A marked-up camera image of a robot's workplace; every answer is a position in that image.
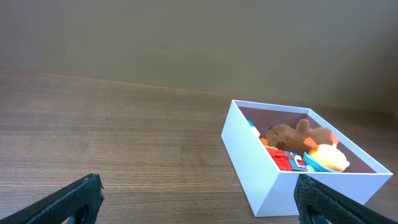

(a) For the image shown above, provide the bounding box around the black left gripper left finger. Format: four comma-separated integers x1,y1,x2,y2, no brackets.
1,174,104,224

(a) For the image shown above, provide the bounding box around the white box with pink interior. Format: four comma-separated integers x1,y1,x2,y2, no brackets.
221,100,392,217

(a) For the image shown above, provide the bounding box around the yellow round toy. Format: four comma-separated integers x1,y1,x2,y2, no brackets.
264,145,278,150

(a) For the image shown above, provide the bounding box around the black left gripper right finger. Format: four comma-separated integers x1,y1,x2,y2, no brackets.
294,174,397,224

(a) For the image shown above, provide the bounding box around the brown plush toy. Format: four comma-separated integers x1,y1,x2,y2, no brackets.
264,119,332,157

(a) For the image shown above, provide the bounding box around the colourful puzzle cube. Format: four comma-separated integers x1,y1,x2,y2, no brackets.
248,119,261,138

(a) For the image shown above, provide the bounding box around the blue duck toy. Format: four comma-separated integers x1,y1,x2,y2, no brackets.
303,134,350,172

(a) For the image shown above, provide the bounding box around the red toy truck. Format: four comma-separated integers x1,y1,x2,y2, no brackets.
266,147,308,172

